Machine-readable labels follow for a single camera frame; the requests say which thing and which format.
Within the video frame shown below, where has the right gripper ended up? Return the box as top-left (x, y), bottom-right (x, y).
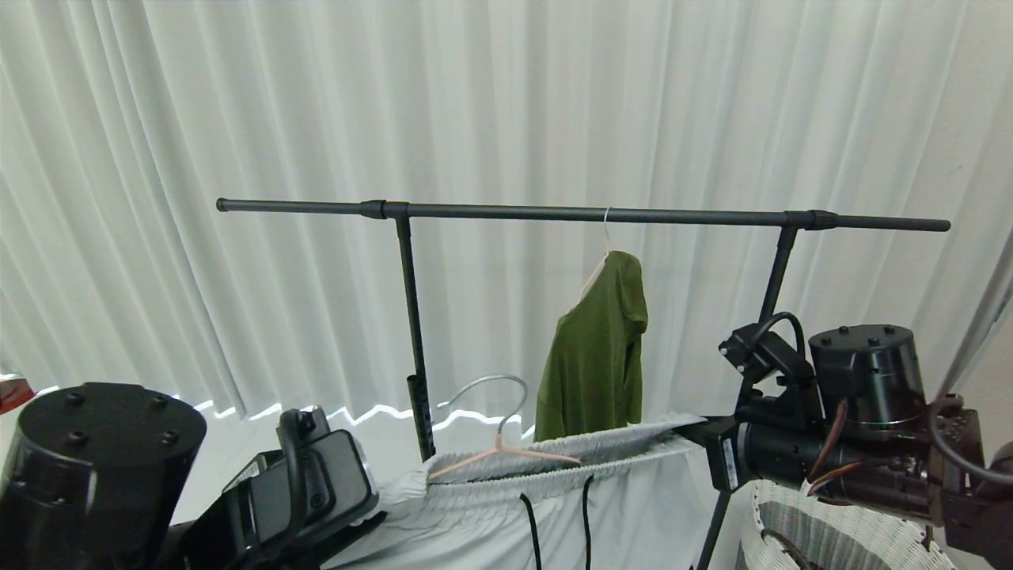
top-left (701, 418), bottom-right (936, 517)

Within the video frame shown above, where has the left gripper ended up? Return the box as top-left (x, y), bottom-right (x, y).
top-left (178, 511), bottom-right (389, 570)

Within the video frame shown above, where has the pale grey garment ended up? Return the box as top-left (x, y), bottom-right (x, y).
top-left (324, 413), bottom-right (741, 570)

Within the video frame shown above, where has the pink clothes hanger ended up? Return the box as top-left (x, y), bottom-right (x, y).
top-left (427, 374), bottom-right (582, 481)
top-left (580, 207), bottom-right (615, 300)

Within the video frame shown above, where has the green printed shirt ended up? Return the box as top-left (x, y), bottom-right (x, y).
top-left (534, 250), bottom-right (650, 443)

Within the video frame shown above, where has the white laundry basket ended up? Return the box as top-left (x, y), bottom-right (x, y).
top-left (736, 479), bottom-right (960, 570)

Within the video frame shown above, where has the black clothes rack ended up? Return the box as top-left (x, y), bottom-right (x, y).
top-left (216, 198), bottom-right (951, 570)

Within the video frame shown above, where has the white curtain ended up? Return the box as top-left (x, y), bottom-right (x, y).
top-left (0, 0), bottom-right (1013, 432)

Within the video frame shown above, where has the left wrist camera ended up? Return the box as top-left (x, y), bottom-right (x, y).
top-left (180, 406), bottom-right (381, 564)

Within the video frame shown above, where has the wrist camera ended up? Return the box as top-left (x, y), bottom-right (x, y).
top-left (719, 321), bottom-right (825, 428)
top-left (180, 406), bottom-right (381, 564)

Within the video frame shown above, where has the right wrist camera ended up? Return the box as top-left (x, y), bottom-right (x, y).
top-left (719, 321), bottom-right (825, 428)

